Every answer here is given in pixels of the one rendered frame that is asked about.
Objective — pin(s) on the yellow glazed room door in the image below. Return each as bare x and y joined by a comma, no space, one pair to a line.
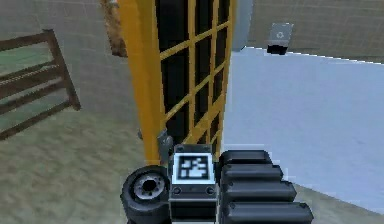
186,66

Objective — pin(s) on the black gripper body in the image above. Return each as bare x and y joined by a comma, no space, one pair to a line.
146,193

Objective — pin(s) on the grey and black bin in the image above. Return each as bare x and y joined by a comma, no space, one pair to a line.
280,37

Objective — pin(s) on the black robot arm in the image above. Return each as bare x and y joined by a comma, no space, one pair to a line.
240,190

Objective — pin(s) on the brown framed picture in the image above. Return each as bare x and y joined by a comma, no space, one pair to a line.
115,30

